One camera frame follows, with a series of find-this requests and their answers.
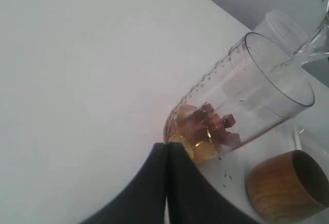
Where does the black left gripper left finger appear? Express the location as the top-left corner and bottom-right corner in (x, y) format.
(82, 143), (168, 223)

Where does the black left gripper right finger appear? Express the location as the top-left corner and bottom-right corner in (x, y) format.
(167, 143), (257, 223)

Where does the clear dome shaker lid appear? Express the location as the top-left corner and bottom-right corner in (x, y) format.
(294, 126), (328, 159)

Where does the brown wooden cup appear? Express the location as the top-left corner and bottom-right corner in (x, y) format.
(246, 150), (328, 223)

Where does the clear plastic shaker cup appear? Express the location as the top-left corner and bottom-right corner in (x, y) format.
(174, 32), (315, 157)

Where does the translucent plastic container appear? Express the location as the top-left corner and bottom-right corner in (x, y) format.
(253, 9), (308, 55)

